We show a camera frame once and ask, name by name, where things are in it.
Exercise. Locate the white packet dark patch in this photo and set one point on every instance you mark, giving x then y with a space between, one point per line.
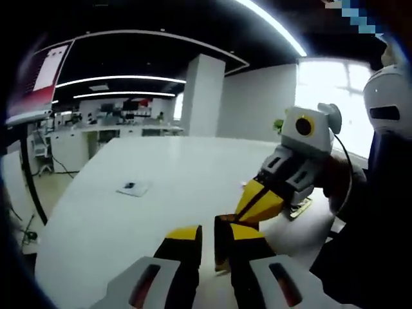
138 190

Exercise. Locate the white background counter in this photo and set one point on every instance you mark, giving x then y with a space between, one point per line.
64 151

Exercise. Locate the black monitor stand pole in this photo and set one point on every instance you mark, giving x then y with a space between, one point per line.
32 174

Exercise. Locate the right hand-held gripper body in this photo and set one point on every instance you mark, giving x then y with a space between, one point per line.
322 138

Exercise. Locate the monitor with red screen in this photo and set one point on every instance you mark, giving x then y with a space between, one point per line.
38 83

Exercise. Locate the potted green plant white pot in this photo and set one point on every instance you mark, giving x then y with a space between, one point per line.
278 124

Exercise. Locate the long ceiling light strip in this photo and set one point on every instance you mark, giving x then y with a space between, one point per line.
273 22

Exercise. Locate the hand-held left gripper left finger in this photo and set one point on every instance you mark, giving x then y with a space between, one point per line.
170 273

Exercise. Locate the background ceiling light strip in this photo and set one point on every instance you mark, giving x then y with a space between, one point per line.
122 78
128 94

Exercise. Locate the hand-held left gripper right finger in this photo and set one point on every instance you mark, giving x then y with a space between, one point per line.
257 270

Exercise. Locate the person's dark jacket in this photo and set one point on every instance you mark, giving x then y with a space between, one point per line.
380 241

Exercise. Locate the large bright window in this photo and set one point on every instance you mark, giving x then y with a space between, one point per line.
322 83

